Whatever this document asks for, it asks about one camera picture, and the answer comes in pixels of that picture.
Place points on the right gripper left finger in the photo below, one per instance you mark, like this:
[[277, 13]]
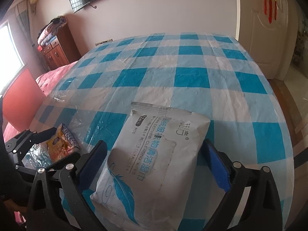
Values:
[[45, 211]]

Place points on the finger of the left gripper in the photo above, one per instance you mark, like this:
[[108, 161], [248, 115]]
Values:
[[72, 158], [22, 142]]

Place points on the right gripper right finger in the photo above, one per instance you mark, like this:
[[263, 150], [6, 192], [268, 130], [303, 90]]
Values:
[[262, 210]]

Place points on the blue orange snack packet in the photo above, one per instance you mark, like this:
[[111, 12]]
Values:
[[61, 144]]

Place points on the white feather wet-wipes pack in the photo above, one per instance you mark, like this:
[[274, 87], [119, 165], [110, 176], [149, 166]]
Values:
[[145, 182]]

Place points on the orange plastic trash bucket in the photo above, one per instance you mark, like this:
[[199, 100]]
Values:
[[22, 100]]

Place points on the person's left hand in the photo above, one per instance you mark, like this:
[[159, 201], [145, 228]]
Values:
[[13, 207]]

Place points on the pink heart-print bedspread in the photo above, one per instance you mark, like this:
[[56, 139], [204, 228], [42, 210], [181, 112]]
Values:
[[46, 82]]

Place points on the window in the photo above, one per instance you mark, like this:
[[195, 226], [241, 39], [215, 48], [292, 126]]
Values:
[[11, 63]]

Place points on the brown wooden cabinet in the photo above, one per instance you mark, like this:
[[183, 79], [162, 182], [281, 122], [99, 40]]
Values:
[[62, 50]]

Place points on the folded blankets stack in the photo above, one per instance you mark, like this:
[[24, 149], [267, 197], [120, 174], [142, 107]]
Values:
[[50, 30]]

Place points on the grey patterned curtain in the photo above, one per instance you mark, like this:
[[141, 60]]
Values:
[[22, 12]]

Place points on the blue white checkered tablecloth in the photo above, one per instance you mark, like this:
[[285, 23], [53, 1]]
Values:
[[209, 74]]

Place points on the white room door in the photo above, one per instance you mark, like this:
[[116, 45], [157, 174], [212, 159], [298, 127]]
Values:
[[271, 46]]

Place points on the wall power outlet strip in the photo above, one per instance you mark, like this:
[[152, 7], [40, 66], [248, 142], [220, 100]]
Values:
[[102, 42]]

